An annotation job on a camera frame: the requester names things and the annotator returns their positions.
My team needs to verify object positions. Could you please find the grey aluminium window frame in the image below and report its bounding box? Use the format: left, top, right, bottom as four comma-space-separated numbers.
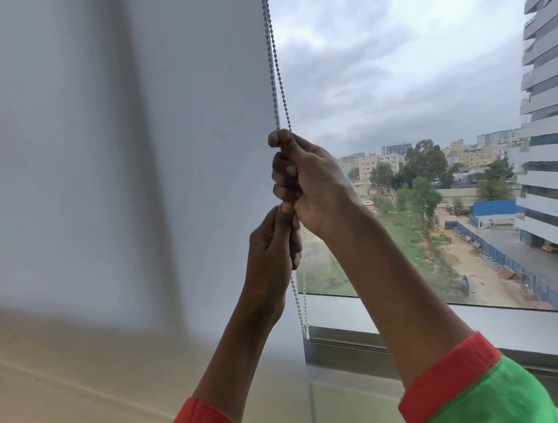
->
297, 282, 558, 421

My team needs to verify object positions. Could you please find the tall white balconied building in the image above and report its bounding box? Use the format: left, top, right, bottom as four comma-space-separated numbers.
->
504, 0, 558, 257

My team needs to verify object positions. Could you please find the person's left forearm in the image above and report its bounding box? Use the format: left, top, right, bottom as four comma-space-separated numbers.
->
188, 305, 294, 423

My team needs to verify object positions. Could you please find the person's left green sleeve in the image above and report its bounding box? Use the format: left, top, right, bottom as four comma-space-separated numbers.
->
157, 395, 241, 423

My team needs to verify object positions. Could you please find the white bead chain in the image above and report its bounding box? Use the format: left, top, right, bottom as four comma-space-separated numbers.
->
260, 0, 311, 344

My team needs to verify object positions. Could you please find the person's right green sleeve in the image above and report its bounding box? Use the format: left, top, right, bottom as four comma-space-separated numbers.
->
394, 328, 558, 423

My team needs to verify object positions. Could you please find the person's right forearm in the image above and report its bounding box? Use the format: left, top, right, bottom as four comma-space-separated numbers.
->
315, 200, 477, 392

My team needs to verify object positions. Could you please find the white roller blind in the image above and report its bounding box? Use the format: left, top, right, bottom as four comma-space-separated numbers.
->
0, 0, 309, 365

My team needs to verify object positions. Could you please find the person's green sleeve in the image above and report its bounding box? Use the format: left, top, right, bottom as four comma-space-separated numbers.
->
157, 395, 241, 423
394, 328, 558, 423

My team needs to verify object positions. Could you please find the person's left hand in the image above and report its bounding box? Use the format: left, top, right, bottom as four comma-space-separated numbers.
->
241, 203, 308, 322

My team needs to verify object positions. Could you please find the person's right hand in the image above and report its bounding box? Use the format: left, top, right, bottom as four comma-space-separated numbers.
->
268, 126, 364, 243

